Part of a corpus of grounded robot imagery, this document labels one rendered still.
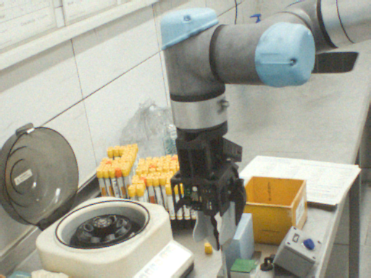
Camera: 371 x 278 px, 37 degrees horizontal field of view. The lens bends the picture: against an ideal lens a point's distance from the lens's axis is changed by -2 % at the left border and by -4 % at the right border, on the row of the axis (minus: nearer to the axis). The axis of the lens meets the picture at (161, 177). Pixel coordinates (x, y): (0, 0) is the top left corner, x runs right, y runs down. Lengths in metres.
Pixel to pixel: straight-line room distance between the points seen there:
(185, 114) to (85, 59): 0.87
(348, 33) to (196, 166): 0.26
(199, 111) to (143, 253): 0.45
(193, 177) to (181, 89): 0.12
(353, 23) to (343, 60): 2.10
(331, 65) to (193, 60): 2.19
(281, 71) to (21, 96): 0.81
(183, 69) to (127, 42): 1.08
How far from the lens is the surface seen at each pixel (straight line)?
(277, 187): 1.32
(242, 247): 1.11
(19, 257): 1.34
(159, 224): 1.14
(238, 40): 0.68
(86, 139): 1.57
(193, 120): 0.73
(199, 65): 0.70
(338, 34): 0.76
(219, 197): 0.75
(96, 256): 1.08
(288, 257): 1.10
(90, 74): 1.59
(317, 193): 1.41
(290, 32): 0.66
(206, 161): 0.75
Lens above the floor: 1.54
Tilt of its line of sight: 24 degrees down
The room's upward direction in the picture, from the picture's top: 9 degrees counter-clockwise
